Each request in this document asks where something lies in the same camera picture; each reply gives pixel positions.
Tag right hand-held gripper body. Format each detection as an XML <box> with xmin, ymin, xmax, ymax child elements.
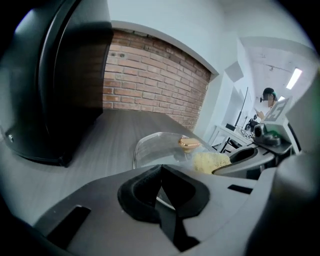
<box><xmin>253</xmin><ymin>96</ymin><xmax>301</xmax><ymax>156</ymax></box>

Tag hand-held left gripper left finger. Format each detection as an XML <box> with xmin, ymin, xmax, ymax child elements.
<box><xmin>33</xmin><ymin>164</ymin><xmax>180</xmax><ymax>256</ymax></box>

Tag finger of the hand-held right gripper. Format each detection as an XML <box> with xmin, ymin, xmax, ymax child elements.
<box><xmin>228</xmin><ymin>143</ymin><xmax>276</xmax><ymax>163</ymax></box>
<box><xmin>212</xmin><ymin>153</ymin><xmax>277</xmax><ymax>180</ymax></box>

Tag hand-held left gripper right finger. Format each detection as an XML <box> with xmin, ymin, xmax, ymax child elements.
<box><xmin>162</xmin><ymin>164</ymin><xmax>258</xmax><ymax>252</ymax></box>

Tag yellow sponge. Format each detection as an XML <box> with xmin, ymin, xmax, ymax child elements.
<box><xmin>191</xmin><ymin>152</ymin><xmax>232</xmax><ymax>175</ymax></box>

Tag spare hand-held gripper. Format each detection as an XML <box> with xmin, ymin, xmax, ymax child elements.
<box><xmin>239</xmin><ymin>127</ymin><xmax>253</xmax><ymax>140</ymax></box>

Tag white desk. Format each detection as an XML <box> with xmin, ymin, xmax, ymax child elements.
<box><xmin>208</xmin><ymin>124</ymin><xmax>253</xmax><ymax>153</ymax></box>

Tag thin black monitor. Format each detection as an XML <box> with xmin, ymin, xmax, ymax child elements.
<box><xmin>234</xmin><ymin>86</ymin><xmax>252</xmax><ymax>128</ymax></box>

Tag ceiling light panel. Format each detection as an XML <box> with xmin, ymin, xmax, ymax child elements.
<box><xmin>286</xmin><ymin>67</ymin><xmax>303</xmax><ymax>90</ymax></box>

